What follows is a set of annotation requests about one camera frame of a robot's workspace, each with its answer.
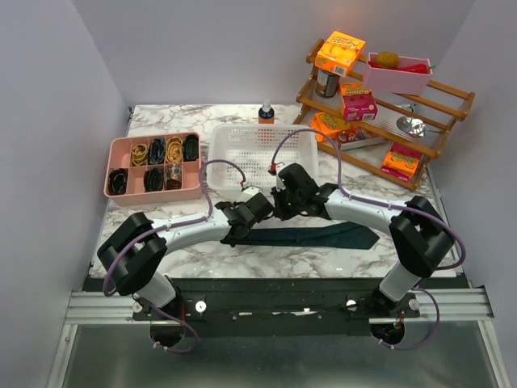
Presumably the dark green tie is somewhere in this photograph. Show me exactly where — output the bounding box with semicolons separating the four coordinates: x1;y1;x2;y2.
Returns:
230;221;380;250

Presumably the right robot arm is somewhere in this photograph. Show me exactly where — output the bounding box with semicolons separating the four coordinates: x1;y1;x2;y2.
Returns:
271;163;456;317

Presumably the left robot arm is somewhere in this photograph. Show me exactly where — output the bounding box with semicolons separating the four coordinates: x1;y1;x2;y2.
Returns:
97;188;274;319

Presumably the white plastic basket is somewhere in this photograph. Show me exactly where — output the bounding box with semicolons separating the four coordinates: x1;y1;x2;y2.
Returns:
208;124;319;193

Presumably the orange sponge box middle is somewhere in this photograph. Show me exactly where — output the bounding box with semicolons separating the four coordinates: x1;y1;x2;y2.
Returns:
309;112;355;140

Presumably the orange sponge box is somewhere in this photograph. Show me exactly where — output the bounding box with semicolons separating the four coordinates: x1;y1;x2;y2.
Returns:
315;31;366;77
380;143;422;182
309;112;355;140

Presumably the patterned rolled tie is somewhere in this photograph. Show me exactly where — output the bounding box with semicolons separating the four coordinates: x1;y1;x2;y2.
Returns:
164;163;183;190

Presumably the white red flat box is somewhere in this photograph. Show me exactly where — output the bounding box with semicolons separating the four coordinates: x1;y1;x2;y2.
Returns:
338;126;386;151

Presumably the orange spray bottle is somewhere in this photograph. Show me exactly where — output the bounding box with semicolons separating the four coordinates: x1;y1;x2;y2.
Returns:
258;99;275;124

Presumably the black rolled tie top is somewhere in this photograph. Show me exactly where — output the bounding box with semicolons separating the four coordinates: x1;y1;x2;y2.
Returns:
183;134;200;162

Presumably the black rolled tie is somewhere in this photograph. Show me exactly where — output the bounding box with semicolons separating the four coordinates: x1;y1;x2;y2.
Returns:
183;134;200;162
144;167;164;192
107;168;128;196

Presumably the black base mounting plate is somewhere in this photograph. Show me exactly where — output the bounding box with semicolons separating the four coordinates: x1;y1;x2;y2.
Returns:
82;276;421;339

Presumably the black rolled tie bottom middle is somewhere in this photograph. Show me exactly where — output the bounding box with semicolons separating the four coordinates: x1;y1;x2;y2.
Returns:
144;167;164;192

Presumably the yellow rolled tie right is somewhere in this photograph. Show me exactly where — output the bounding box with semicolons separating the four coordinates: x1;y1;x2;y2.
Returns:
166;137;183;163

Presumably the yellow rolled tie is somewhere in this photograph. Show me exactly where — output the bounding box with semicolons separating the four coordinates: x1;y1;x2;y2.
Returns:
131;143;148;167
166;137;183;163

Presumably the pink compartment organizer box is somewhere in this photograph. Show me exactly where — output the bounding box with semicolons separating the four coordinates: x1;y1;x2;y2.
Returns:
103;132;202;206

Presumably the dark blue rolled tie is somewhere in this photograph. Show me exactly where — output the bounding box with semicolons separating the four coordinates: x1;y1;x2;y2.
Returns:
147;137;166;165

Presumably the orange sponge box lower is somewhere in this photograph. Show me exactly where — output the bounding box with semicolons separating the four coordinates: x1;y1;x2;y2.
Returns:
380;143;422;182

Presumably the pink sponge box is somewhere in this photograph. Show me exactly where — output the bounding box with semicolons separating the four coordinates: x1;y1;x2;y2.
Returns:
339;82;378;122

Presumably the wooden tiered rack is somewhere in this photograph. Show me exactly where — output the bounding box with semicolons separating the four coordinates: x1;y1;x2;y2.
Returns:
294;39;476;191

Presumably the dark jar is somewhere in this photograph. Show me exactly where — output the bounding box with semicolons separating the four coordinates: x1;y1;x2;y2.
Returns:
315;69;340;98

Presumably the yellow rolled tie left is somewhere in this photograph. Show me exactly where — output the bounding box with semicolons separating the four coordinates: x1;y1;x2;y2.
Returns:
131;143;148;167

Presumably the black rolled tie bottom left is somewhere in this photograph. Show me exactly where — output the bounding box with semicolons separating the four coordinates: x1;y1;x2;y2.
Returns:
107;168;128;196

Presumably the silver metal spoon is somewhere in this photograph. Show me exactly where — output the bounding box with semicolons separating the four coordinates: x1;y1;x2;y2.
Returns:
396;116;440;138

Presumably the orange sponge box top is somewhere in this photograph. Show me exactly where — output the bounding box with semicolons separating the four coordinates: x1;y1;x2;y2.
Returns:
315;31;366;77

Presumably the pink rectangular bin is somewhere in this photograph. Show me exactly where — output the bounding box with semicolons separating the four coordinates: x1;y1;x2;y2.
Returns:
363;53;433;96

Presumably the brown potato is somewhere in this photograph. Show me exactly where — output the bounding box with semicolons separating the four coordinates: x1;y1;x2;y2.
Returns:
374;51;400;70

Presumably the red chili pepper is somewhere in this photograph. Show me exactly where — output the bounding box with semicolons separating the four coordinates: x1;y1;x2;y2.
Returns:
368;61;432;74

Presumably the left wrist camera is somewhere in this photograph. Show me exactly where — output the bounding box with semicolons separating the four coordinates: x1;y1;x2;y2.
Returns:
238;186;262;202

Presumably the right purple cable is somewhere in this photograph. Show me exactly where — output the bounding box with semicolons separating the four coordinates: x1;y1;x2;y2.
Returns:
270;128;468;351

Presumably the aluminium rail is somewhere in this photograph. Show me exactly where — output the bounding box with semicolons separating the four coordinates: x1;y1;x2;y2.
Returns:
65;288;494;325

